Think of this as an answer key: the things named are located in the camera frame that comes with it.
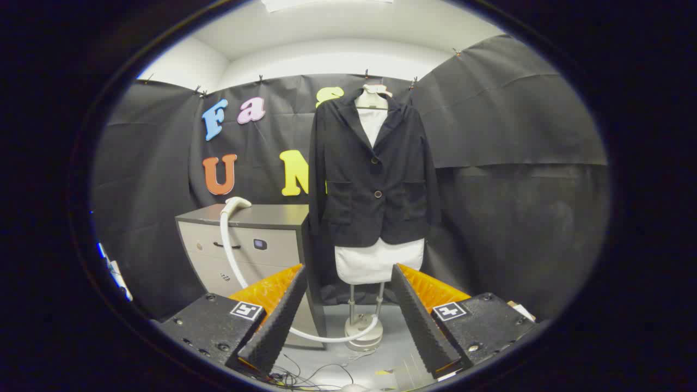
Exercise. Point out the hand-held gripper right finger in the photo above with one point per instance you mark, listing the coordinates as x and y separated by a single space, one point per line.
422 332

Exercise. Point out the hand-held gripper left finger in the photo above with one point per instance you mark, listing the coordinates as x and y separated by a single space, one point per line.
277 326

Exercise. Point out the black jacket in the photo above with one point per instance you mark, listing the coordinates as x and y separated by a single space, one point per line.
354 179

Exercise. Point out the pale clothes hanger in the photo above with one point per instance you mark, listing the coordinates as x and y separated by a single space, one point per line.
375 87

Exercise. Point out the metal mannequin stand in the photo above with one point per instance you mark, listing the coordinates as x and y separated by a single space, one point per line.
364 332

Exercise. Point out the grey cabinet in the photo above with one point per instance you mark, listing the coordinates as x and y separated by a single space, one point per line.
277 247

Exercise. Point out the white mannequin torso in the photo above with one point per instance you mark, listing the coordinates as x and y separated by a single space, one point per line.
378 261

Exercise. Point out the cardboard box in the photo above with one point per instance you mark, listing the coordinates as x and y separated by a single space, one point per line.
520 309

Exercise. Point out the black backdrop cloth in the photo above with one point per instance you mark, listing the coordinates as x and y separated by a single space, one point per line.
517 218

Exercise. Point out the white wall device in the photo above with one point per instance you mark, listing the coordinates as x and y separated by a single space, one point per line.
117 275

